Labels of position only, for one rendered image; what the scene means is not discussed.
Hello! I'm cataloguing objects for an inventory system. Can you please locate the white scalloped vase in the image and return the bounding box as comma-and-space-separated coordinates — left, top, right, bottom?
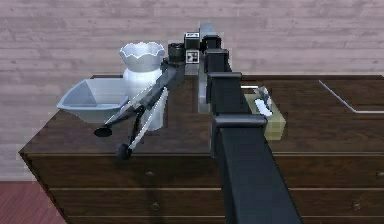
119, 41, 167, 132

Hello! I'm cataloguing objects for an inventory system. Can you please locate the pale blue square bowl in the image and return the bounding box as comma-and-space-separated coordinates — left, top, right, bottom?
56, 78, 130, 125

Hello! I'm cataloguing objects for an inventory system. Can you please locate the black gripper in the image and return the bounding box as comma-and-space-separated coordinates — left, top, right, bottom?
93, 42, 187, 161

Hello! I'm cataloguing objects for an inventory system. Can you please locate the yellow-green tissue box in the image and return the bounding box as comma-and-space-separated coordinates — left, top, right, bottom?
243, 85, 287, 141

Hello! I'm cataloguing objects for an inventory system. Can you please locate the dark brown chest of drawers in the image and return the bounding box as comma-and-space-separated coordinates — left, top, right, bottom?
18, 73, 384, 224

